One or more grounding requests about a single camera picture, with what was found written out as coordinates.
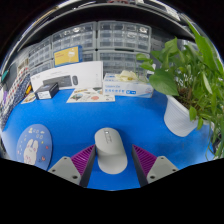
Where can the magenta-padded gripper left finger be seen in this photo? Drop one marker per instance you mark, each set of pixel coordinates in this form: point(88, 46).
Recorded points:
point(66, 168)

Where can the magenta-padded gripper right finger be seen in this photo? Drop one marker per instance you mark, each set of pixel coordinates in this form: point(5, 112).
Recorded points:
point(160, 168)

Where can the grey computer mouse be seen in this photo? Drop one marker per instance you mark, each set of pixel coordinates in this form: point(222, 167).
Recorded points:
point(110, 153)

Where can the round blue rabbit mouse pad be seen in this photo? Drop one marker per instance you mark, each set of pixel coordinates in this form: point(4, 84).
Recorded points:
point(36, 143)

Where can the green plant in white pot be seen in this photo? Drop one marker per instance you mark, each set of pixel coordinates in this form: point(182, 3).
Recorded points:
point(176, 116)

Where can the small black box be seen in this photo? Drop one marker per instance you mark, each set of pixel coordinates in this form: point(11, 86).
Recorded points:
point(46, 90)

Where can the white and blue glove box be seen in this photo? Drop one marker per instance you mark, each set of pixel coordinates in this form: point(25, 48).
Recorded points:
point(126, 89)

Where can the patterned checkered cloth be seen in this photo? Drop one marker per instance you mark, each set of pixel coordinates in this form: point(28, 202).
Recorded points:
point(15, 96)

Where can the long white keyboard box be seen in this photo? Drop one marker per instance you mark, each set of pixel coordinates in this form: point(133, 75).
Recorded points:
point(86, 73)

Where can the yellow card box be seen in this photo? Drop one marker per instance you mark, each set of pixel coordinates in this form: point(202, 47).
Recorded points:
point(66, 56)

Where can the dark shelf unit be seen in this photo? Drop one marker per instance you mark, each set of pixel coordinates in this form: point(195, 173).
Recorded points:
point(100, 15)

